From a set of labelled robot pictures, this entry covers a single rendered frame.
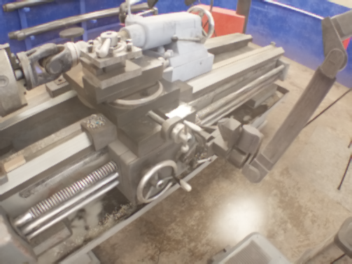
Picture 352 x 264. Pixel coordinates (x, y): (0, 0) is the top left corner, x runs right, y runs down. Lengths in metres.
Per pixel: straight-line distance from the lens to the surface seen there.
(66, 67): 0.94
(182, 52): 1.23
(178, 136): 0.85
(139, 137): 0.84
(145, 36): 1.11
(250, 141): 0.68
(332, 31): 0.61
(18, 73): 0.92
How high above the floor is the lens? 1.43
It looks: 40 degrees down
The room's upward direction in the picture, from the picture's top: 5 degrees clockwise
